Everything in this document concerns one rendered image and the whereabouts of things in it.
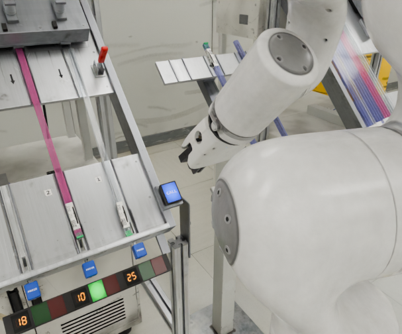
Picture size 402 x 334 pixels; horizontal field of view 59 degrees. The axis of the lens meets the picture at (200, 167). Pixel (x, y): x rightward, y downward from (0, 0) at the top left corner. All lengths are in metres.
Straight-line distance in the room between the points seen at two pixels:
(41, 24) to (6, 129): 1.77
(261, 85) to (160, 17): 2.46
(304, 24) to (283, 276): 0.35
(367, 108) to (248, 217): 1.19
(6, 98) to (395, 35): 0.84
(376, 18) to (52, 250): 0.71
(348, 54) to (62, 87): 1.02
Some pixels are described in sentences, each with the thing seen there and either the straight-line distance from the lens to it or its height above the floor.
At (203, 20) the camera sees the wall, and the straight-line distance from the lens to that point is 3.05.
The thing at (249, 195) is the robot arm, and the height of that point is 1.10.
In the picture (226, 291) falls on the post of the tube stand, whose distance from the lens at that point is 1.35.
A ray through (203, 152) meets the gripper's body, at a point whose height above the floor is 0.99.
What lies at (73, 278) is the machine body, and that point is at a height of 0.40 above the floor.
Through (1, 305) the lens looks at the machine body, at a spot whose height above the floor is 0.40.
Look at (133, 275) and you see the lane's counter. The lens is 0.82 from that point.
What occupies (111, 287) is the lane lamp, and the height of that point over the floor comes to 0.66.
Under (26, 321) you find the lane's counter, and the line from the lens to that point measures 0.80.
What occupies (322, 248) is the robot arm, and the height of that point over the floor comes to 1.08.
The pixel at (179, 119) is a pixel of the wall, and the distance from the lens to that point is 3.10.
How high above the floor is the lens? 1.22
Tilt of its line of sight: 27 degrees down
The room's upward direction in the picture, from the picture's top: straight up
